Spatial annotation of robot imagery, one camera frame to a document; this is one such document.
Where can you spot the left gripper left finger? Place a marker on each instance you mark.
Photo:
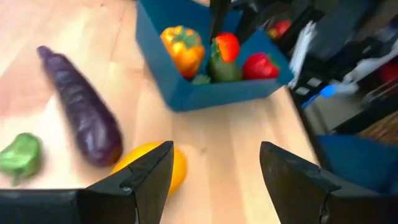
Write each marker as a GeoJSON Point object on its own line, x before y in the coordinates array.
{"type": "Point", "coordinates": [140, 193]}

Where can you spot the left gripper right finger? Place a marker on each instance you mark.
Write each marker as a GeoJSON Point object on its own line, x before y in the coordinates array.
{"type": "Point", "coordinates": [298, 193]}

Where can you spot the orange citrus fruit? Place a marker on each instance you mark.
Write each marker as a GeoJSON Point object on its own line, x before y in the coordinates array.
{"type": "Point", "coordinates": [180, 168]}

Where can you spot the long purple eggplant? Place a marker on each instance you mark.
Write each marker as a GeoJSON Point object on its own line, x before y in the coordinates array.
{"type": "Point", "coordinates": [84, 112]}

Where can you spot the small green pepper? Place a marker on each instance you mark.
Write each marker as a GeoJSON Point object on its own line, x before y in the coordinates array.
{"type": "Point", "coordinates": [20, 157]}

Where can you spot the red bell pepper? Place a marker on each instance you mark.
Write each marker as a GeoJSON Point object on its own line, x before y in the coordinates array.
{"type": "Point", "coordinates": [259, 67]}

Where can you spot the large green bell pepper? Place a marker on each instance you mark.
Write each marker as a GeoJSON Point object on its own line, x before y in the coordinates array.
{"type": "Point", "coordinates": [224, 70]}

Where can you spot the orange bell pepper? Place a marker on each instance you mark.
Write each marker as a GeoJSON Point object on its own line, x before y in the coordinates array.
{"type": "Point", "coordinates": [183, 49]}

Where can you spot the round red fruit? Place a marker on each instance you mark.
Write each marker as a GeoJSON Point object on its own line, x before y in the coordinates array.
{"type": "Point", "coordinates": [229, 46]}

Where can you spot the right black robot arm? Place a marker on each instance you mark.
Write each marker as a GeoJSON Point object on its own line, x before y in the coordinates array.
{"type": "Point", "coordinates": [219, 15]}

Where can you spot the blue storage bin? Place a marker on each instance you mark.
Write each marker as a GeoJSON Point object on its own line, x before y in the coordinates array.
{"type": "Point", "coordinates": [360, 161]}

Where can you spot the blue plastic basket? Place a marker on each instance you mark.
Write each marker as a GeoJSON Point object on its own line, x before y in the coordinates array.
{"type": "Point", "coordinates": [202, 95]}

